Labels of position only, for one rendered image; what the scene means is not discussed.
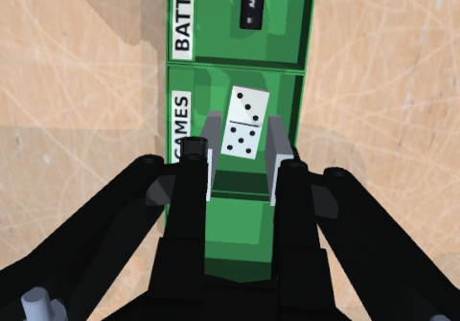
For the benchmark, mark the green three-compartment bin rack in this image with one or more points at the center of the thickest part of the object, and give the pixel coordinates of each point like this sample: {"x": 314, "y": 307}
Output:
{"x": 239, "y": 218}

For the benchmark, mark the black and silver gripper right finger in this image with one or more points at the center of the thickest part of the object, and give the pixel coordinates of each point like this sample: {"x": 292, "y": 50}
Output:
{"x": 392, "y": 276}

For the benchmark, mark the white domino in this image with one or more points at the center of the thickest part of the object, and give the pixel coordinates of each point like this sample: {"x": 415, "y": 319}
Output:
{"x": 244, "y": 121}

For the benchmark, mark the black aa battery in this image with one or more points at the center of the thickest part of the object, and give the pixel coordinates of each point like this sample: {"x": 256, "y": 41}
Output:
{"x": 251, "y": 17}

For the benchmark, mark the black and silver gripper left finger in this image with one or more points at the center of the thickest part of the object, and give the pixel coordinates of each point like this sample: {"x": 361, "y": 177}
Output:
{"x": 68, "y": 274}

